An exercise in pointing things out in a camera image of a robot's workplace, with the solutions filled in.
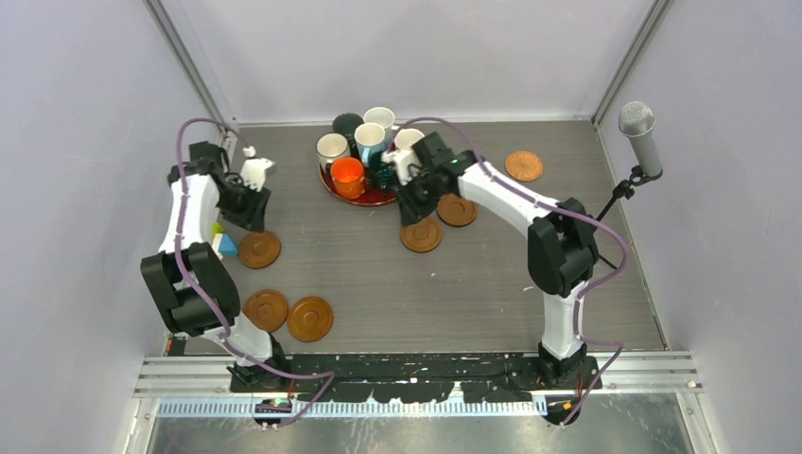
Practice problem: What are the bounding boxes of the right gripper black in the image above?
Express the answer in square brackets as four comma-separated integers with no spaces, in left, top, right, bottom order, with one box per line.
[392,170,443,227]

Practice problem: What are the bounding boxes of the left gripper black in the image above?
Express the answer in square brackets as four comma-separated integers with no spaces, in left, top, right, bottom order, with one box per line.
[217,177,271,233]

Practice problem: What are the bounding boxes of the wooden coaster one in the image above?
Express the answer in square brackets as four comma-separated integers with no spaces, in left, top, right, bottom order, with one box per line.
[436,194,478,227]

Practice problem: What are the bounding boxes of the wooden coaster two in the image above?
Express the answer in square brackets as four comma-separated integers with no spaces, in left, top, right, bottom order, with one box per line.
[399,218,443,253]

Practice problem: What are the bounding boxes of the dark green mug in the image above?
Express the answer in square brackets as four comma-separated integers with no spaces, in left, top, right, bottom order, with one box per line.
[368,151,397,194]

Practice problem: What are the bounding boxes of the wooden coaster three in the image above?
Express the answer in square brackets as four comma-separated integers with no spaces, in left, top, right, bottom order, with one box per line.
[237,231,282,270]

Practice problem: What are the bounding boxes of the yellow cream mug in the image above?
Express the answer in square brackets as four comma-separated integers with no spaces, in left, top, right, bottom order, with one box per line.
[393,128,425,150]

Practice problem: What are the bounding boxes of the orange black mug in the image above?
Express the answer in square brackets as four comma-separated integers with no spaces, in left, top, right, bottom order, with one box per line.
[330,157,365,200]

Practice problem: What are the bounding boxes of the wooden coaster four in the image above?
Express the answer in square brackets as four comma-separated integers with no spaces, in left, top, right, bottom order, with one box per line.
[242,289,289,333]

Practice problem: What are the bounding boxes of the wooden coaster five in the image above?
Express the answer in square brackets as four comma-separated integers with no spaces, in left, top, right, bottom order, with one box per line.
[287,296,334,342]

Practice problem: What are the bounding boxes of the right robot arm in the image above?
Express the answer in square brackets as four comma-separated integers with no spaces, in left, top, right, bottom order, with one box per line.
[381,132,599,389]

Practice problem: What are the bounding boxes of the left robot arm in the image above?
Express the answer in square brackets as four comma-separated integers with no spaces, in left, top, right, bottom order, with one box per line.
[140,142,290,392]

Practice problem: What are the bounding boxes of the woven rattan coaster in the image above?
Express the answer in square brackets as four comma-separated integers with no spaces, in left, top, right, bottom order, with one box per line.
[504,150,545,182]

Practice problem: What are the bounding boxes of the colourful toy blocks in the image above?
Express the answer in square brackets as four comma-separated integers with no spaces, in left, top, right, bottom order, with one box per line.
[212,223,238,259]

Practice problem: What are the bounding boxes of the red round tray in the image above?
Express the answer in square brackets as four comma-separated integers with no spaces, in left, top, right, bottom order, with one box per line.
[319,155,396,206]

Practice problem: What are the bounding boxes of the light blue mug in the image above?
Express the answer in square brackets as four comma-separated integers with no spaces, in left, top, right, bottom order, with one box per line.
[354,122,387,166]

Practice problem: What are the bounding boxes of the white mug rear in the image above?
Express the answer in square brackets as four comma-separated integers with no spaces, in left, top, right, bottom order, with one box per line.
[362,106,397,135]

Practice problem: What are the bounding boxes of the silver white mug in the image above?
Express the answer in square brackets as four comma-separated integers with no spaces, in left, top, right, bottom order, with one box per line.
[316,132,351,175]

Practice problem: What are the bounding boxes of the black mug rear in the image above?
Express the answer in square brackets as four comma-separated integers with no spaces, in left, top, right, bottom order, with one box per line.
[331,113,364,148]

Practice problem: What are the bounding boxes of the silver microphone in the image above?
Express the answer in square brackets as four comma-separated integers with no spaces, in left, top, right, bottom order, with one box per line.
[619,101,663,178]

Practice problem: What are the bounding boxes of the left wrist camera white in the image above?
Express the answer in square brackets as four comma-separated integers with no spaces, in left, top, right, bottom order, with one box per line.
[239,146,275,191]

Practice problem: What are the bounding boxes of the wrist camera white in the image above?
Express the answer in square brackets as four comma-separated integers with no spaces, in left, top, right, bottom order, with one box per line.
[381,148,422,185]
[239,146,275,191]

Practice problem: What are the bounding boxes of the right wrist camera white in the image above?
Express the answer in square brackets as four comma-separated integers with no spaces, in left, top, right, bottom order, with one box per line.
[381,148,422,185]

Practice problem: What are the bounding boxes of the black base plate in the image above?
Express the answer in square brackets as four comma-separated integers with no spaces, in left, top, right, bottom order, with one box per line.
[227,353,602,404]

